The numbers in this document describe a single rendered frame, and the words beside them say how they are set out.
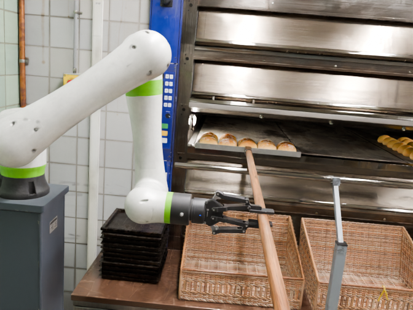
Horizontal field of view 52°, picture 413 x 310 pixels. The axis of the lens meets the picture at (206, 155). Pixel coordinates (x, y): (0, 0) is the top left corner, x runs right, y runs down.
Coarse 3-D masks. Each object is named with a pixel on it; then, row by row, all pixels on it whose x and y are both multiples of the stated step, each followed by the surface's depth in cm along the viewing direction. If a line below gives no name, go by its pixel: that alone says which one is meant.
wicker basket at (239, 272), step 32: (192, 224) 229; (224, 224) 229; (288, 224) 228; (192, 256) 228; (224, 256) 228; (256, 256) 228; (288, 256) 221; (192, 288) 198; (224, 288) 188; (256, 288) 188; (288, 288) 187
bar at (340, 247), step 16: (272, 176) 190; (288, 176) 189; (304, 176) 188; (320, 176) 188; (336, 176) 189; (336, 192) 186; (336, 208) 182; (336, 224) 178; (336, 240) 174; (336, 256) 172; (336, 272) 173; (336, 288) 175; (336, 304) 176
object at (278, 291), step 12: (252, 156) 199; (252, 168) 175; (252, 180) 159; (264, 204) 134; (264, 216) 121; (264, 228) 112; (264, 240) 105; (264, 252) 100; (276, 252) 99; (276, 264) 92; (276, 276) 86; (276, 288) 82; (276, 300) 78
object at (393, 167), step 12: (192, 144) 232; (228, 156) 227; (240, 156) 226; (264, 156) 226; (276, 156) 225; (288, 156) 225; (312, 156) 225; (324, 156) 228; (360, 168) 224; (372, 168) 224; (384, 168) 224; (396, 168) 223; (408, 168) 223
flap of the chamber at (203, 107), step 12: (192, 108) 213; (204, 108) 208; (216, 108) 207; (228, 108) 207; (240, 108) 207; (252, 108) 206; (264, 108) 206; (300, 120) 222; (312, 120) 217; (324, 120) 212; (336, 120) 207; (348, 120) 205; (360, 120) 205; (372, 120) 204; (384, 120) 204; (396, 120) 204
